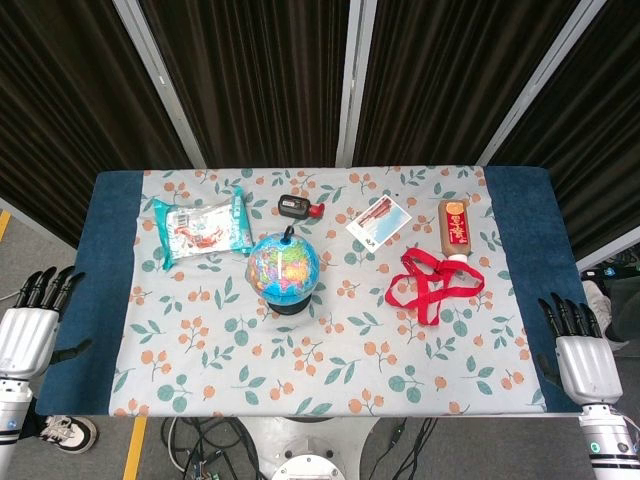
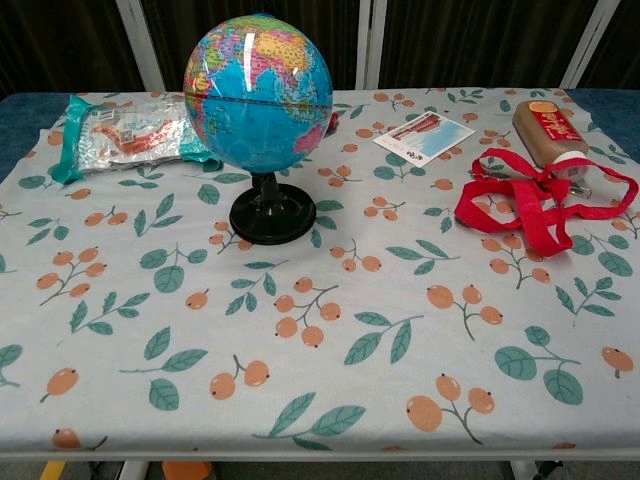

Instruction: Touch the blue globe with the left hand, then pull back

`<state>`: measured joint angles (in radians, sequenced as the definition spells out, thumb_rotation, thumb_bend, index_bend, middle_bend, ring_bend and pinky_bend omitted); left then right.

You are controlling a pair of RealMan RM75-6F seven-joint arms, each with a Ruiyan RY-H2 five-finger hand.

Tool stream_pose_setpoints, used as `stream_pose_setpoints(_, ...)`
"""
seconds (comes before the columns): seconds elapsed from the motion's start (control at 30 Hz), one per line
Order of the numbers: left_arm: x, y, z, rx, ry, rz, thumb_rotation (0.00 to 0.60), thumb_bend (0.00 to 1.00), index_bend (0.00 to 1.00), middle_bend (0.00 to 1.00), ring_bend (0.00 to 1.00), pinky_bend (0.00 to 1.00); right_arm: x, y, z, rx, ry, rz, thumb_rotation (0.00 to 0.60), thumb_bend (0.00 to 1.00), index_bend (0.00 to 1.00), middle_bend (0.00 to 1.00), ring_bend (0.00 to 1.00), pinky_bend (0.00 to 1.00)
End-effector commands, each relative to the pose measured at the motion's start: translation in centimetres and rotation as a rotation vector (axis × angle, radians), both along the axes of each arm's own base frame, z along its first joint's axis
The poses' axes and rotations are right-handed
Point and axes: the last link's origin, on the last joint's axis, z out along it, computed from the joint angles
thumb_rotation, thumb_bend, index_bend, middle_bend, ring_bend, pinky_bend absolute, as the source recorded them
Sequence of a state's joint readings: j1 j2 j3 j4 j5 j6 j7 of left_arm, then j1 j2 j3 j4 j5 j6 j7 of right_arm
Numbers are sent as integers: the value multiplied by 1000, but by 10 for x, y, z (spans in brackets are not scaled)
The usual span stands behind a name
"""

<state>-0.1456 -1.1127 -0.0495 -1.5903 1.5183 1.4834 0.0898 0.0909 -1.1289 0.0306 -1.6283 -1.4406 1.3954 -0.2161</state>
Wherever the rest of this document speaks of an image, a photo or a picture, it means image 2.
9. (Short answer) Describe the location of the brown bottle with red label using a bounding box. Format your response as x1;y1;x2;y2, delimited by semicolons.
511;99;594;199

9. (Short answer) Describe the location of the red lanyard strap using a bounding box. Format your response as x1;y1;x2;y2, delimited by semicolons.
453;147;640;258

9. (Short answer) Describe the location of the white partition frame post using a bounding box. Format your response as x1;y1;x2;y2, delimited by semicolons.
559;0;622;91
355;0;389;92
115;0;167;93

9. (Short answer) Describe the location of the white table leg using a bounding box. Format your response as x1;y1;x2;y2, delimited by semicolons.
509;459;539;480
117;459;151;480

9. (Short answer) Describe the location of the teal clear snack package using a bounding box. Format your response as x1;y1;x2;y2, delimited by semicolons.
53;94;224;185

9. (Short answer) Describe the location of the blue world globe black stand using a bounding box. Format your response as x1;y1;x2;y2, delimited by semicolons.
182;10;335;247

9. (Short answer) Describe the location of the orange object under table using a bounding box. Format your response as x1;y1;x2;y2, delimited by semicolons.
161;460;214;480

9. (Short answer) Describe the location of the floral fruit print tablecloth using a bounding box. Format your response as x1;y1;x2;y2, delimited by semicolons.
0;88;640;457

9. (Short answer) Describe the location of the postcard with red building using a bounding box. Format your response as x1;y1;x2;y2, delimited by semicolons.
372;111;475;164

